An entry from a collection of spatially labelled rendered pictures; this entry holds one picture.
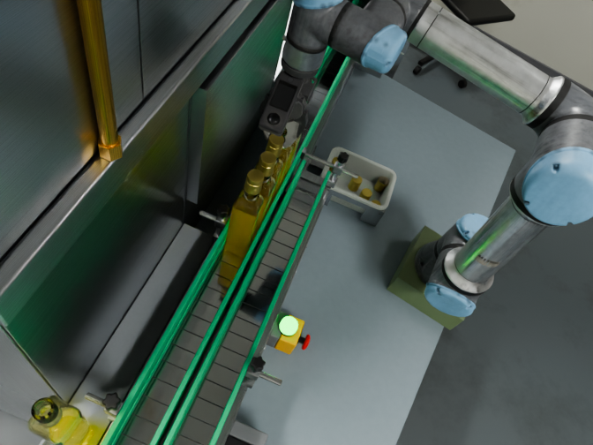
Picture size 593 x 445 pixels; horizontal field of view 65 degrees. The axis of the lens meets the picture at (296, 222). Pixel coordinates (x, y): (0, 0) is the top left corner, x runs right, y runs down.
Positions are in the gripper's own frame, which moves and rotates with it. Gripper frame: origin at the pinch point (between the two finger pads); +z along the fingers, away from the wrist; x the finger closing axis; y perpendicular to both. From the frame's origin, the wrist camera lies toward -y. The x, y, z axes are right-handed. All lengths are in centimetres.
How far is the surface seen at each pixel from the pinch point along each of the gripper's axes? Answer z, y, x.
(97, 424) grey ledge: 27, -60, 8
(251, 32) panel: -16.7, 8.4, 12.1
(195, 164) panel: 3.6, -11.9, 12.9
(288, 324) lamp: 29.7, -24.2, -19.1
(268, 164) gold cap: -0.6, -7.4, -1.1
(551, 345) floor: 116, 60, -148
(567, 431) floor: 115, 21, -156
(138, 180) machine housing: -9.9, -29.8, 14.6
